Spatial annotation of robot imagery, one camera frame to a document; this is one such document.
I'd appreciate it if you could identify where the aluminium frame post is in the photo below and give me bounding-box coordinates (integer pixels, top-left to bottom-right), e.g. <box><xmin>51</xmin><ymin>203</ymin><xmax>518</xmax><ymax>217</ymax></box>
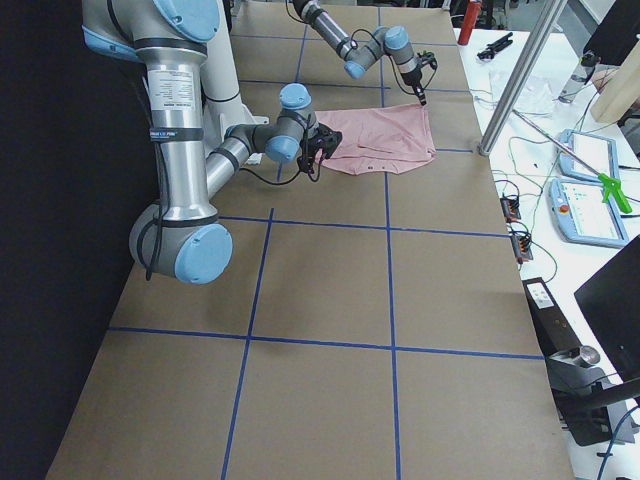
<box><xmin>478</xmin><ymin>0</ymin><xmax>567</xmax><ymax>157</ymax></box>

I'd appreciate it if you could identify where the clear water bottle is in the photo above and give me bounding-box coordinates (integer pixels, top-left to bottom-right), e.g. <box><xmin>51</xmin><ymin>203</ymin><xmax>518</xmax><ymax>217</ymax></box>
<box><xmin>558</xmin><ymin>50</ymin><xmax>601</xmax><ymax>103</ymax></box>

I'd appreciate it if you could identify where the green plastic clamp stick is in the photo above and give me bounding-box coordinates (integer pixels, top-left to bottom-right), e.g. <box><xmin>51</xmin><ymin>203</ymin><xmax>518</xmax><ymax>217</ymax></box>
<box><xmin>512</xmin><ymin>109</ymin><xmax>632</xmax><ymax>214</ymax></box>

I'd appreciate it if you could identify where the black pliers tool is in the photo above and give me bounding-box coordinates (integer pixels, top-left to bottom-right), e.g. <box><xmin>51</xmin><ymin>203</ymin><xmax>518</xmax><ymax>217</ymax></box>
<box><xmin>477</xmin><ymin>32</ymin><xmax>513</xmax><ymax>61</ymax></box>

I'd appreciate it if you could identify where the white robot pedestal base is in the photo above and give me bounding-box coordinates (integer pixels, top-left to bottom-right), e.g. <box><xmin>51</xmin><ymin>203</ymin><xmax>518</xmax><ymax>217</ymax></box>
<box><xmin>200</xmin><ymin>1</ymin><xmax>269</xmax><ymax>156</ymax></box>

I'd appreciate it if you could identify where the wooden beam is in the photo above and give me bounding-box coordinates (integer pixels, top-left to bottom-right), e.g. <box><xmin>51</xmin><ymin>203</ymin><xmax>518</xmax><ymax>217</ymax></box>
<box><xmin>592</xmin><ymin>0</ymin><xmax>640</xmax><ymax>125</ymax></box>

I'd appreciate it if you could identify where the pink Snoopy t-shirt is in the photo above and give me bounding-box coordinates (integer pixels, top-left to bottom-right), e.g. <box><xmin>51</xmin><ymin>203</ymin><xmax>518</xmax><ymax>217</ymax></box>
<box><xmin>316</xmin><ymin>104</ymin><xmax>436</xmax><ymax>176</ymax></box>

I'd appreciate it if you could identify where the red cylinder bottle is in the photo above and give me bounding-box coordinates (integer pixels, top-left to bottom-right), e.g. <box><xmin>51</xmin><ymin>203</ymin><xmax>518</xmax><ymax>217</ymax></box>
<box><xmin>457</xmin><ymin>0</ymin><xmax>482</xmax><ymax>46</ymax></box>

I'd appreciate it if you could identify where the black power box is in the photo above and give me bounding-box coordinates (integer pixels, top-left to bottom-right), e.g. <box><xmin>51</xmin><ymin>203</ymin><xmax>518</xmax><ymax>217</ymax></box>
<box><xmin>522</xmin><ymin>277</ymin><xmax>582</xmax><ymax>357</ymax></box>

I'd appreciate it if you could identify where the blue teach pendant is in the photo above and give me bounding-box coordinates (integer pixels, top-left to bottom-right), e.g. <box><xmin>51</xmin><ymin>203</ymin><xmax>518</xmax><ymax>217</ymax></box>
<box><xmin>558</xmin><ymin>129</ymin><xmax>620</xmax><ymax>183</ymax></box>
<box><xmin>548</xmin><ymin>178</ymin><xmax>629</xmax><ymax>249</ymax></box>

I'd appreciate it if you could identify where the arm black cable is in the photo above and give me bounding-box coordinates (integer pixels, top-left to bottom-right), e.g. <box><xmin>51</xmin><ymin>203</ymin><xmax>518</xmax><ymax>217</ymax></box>
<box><xmin>349</xmin><ymin>27</ymin><xmax>441</xmax><ymax>96</ymax></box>
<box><xmin>142</xmin><ymin>119</ymin><xmax>321</xmax><ymax>282</ymax></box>

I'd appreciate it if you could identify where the upper orange connector board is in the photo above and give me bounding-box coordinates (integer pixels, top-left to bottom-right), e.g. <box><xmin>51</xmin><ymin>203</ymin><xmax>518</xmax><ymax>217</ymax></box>
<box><xmin>500</xmin><ymin>195</ymin><xmax>521</xmax><ymax>223</ymax></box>

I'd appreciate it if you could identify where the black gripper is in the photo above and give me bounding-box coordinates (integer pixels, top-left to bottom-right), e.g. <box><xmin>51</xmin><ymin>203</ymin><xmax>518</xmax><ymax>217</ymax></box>
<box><xmin>398</xmin><ymin>51</ymin><xmax>438</xmax><ymax>106</ymax></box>
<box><xmin>297</xmin><ymin>125</ymin><xmax>343</xmax><ymax>181</ymax></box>

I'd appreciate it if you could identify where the black metal stand clamp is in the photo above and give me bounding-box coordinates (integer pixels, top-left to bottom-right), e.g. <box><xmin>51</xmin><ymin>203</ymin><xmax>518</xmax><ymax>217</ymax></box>
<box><xmin>545</xmin><ymin>347</ymin><xmax>639</xmax><ymax>447</ymax></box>

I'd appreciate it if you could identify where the clear plastic bag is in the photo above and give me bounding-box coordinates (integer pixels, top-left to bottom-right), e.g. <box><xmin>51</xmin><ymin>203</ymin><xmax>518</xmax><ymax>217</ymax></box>
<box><xmin>489</xmin><ymin>70</ymin><xmax>555</xmax><ymax>116</ymax></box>

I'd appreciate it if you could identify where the black monitor corner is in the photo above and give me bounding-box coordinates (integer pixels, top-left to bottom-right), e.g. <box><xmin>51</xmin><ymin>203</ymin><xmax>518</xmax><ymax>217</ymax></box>
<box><xmin>574</xmin><ymin>239</ymin><xmax>639</xmax><ymax>381</ymax></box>

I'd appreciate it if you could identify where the lower orange connector board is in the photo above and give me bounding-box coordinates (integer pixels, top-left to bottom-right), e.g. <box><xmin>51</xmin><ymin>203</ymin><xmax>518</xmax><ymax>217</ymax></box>
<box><xmin>510</xmin><ymin>230</ymin><xmax>533</xmax><ymax>265</ymax></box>

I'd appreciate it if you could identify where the lower blue teach pendant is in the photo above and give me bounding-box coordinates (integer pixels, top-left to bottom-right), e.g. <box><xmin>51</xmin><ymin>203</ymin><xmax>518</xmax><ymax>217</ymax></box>
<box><xmin>548</xmin><ymin>178</ymin><xmax>629</xmax><ymax>249</ymax></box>

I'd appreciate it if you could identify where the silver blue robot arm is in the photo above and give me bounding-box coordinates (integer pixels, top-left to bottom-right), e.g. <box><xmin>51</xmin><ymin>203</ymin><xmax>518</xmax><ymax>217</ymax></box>
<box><xmin>82</xmin><ymin>1</ymin><xmax>342</xmax><ymax>284</ymax></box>
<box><xmin>293</xmin><ymin>1</ymin><xmax>438</xmax><ymax>106</ymax></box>

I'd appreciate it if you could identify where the orange connector board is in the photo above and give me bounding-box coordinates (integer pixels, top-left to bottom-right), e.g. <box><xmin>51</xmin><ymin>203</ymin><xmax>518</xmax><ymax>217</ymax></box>
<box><xmin>500</xmin><ymin>195</ymin><xmax>521</xmax><ymax>223</ymax></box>
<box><xmin>510</xmin><ymin>230</ymin><xmax>533</xmax><ymax>265</ymax></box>

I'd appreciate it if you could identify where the upper blue teach pendant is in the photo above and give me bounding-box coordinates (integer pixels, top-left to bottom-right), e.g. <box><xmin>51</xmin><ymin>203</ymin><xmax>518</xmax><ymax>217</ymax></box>
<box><xmin>558</xmin><ymin>129</ymin><xmax>620</xmax><ymax>183</ymax></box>

